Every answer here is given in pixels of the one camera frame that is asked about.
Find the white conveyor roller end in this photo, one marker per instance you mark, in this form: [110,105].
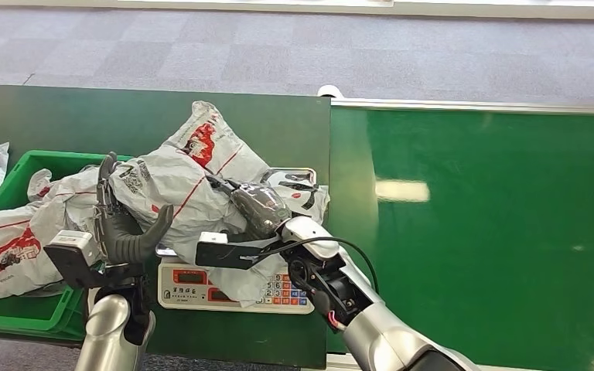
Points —
[330,91]

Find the grey mailer bag red print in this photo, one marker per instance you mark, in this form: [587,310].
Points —
[10,240]

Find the green plastic crate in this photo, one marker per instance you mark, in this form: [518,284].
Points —
[25,315]

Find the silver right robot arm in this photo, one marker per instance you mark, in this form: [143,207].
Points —
[379,333]

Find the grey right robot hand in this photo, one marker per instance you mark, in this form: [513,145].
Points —
[261,210]

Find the grey mailer bag black print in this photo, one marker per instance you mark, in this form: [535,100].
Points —
[174,189]

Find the dark green table board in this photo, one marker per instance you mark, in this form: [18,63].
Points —
[123,123]

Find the white electronic price scale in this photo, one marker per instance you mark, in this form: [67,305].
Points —
[189,294]

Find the aluminium conveyor side rail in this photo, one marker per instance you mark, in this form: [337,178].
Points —
[481,106]

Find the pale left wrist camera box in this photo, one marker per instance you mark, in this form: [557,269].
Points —
[71,251]

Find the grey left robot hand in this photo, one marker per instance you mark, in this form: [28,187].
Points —
[117,240]

